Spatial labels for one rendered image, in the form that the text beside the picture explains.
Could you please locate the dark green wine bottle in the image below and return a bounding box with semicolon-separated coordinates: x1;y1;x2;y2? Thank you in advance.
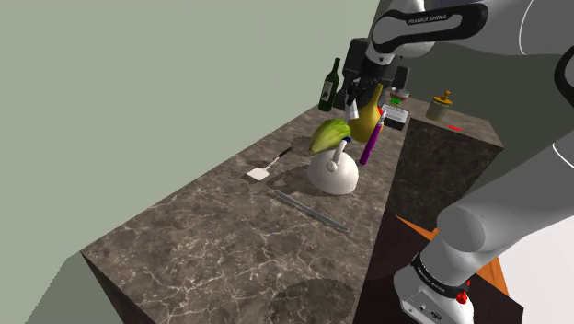
317;57;342;113

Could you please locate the olive jar with yellow top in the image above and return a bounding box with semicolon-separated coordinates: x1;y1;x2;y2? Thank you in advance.
424;90;453;122

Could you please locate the white dome-shaped kettle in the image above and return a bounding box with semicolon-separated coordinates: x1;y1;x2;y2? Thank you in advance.
306;138;361;197

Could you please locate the white spatula with black handle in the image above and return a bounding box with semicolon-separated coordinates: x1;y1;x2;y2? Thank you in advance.
246;147;293;182

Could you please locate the long grey rod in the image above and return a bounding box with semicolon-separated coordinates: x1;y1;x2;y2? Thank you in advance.
273;190;350;233

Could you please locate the black and white box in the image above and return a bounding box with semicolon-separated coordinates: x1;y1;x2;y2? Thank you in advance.
380;103;409;132

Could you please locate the purple pen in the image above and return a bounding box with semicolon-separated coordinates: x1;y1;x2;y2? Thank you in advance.
359;110;387;167

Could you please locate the black coffee machine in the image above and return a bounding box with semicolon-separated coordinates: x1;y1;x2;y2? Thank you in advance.
335;37;410;111

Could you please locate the yellow gourd-shaped vase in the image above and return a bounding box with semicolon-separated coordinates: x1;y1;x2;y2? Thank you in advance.
348;83;385;144

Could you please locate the green leafy cabbage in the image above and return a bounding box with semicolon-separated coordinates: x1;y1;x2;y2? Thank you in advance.
307;118;352;156

